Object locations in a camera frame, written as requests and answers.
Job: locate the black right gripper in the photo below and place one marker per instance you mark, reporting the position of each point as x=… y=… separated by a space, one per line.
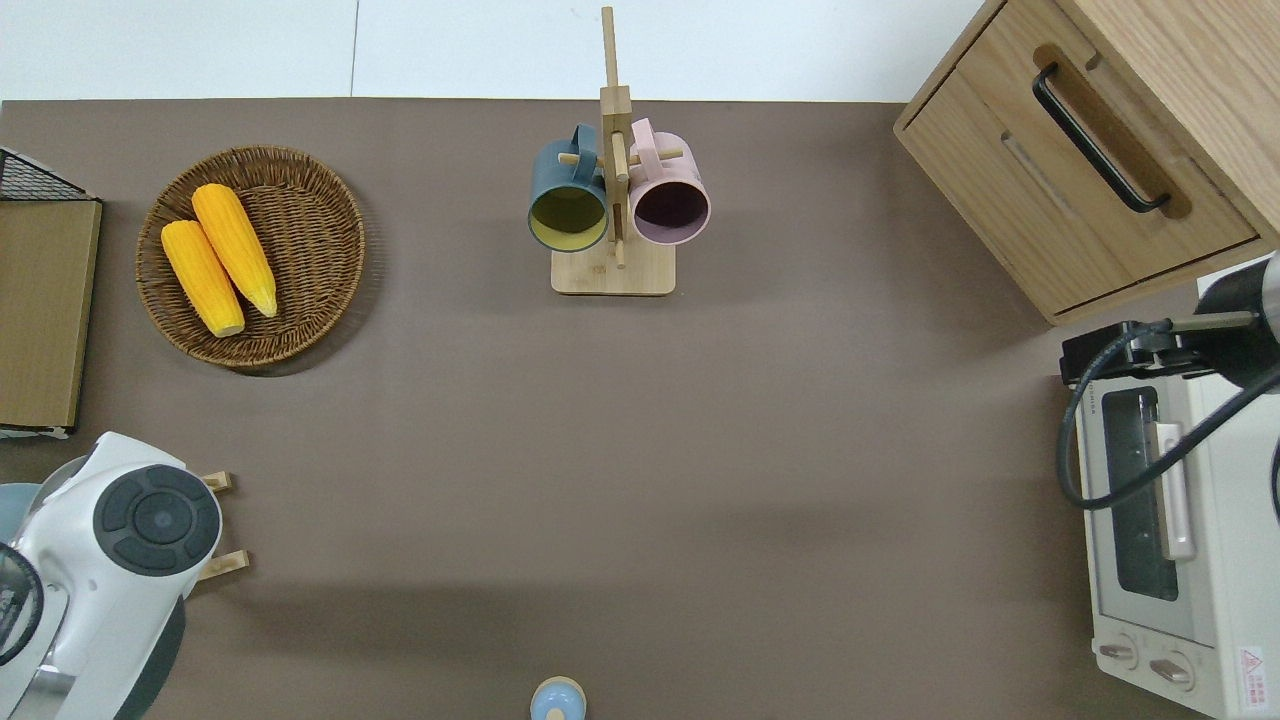
x=1100 y=358

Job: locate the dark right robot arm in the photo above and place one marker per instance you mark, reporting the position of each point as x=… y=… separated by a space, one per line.
x=1245 y=320

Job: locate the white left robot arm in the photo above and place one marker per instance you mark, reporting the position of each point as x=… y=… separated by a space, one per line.
x=100 y=590

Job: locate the wooden plate rack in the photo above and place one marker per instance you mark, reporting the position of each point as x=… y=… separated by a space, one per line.
x=228 y=565

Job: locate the light blue plate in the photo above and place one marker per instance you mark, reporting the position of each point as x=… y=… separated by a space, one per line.
x=18 y=510

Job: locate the wooden drawer cabinet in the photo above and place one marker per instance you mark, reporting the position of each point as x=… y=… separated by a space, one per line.
x=1010 y=190

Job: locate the white toaster oven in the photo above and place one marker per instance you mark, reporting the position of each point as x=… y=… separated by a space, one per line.
x=1230 y=560

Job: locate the toaster oven knob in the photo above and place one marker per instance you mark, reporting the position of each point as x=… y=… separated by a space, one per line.
x=1119 y=652
x=1171 y=670

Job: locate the pink mug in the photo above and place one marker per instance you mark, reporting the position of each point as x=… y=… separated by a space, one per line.
x=672 y=175

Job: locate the wooden mug tree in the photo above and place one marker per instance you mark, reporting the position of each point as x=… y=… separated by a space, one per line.
x=614 y=272

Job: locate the dark blue mug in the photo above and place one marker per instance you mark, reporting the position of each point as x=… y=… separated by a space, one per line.
x=560 y=178

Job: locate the small blue wooden shaker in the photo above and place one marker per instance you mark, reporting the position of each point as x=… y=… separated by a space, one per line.
x=558 y=700

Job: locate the brown wicker basket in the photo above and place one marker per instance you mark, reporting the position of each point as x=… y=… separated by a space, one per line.
x=310 y=240

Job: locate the yellow corn cob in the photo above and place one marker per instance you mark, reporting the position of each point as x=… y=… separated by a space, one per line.
x=236 y=248
x=202 y=278

